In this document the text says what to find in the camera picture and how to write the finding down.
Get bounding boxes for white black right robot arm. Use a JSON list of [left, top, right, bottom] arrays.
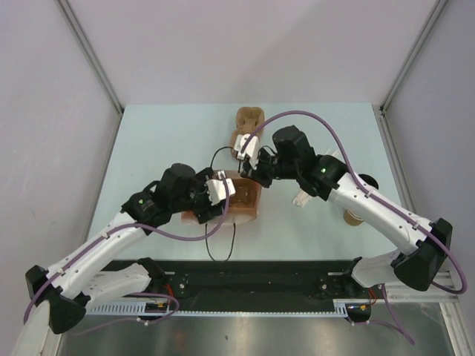
[[234, 126, 453, 297]]

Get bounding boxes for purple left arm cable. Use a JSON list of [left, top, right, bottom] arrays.
[[22, 177, 231, 337]]

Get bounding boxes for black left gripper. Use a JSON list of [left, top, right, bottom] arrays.
[[171, 168, 226, 223]]

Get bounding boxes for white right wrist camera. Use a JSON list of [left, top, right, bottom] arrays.
[[234, 133, 260, 178]]

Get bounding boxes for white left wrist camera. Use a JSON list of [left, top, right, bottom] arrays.
[[205, 171, 236, 205]]

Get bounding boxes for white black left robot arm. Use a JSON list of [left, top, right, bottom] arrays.
[[23, 163, 235, 334]]

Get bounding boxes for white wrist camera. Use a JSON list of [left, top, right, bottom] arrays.
[[234, 133, 260, 178], [205, 171, 236, 205]]

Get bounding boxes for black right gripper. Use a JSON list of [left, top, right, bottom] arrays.
[[241, 148, 300, 188]]

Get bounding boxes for orange paper gift bag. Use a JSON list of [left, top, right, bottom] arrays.
[[180, 145, 262, 263]]

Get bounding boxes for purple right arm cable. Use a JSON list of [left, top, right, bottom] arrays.
[[239, 110, 468, 346]]

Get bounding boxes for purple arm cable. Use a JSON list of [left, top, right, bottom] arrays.
[[239, 110, 468, 346], [22, 177, 231, 337]]

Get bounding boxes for aluminium frame rail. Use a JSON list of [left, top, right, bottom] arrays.
[[385, 272, 456, 301]]

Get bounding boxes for brown pulp cup carrier stack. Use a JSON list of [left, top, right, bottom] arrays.
[[229, 107, 265, 159]]

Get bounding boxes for stack of paper cups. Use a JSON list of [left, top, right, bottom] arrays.
[[343, 209, 364, 226]]

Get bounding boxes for white slotted cable duct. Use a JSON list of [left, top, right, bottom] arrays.
[[86, 300, 170, 316]]

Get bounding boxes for single brown pulp cup carrier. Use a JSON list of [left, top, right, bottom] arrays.
[[230, 179, 257, 208]]

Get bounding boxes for stack of black lids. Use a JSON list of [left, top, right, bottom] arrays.
[[359, 174, 379, 189]]

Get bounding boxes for white wrapped straw pile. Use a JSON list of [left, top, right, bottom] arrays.
[[291, 148, 341, 208]]

